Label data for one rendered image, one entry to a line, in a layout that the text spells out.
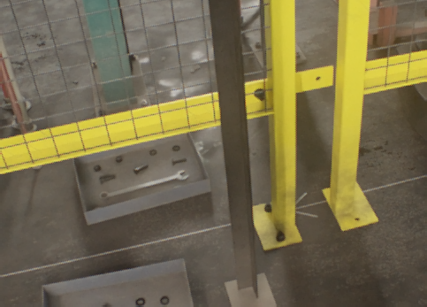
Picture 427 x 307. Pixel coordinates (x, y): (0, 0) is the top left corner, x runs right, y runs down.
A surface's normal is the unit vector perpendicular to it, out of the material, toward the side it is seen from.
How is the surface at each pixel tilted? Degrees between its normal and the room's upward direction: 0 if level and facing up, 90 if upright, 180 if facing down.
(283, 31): 90
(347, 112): 90
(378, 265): 0
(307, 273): 0
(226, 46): 90
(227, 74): 90
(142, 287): 0
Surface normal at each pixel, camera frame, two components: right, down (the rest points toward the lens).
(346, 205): 0.24, 0.64
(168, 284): -0.07, -0.74
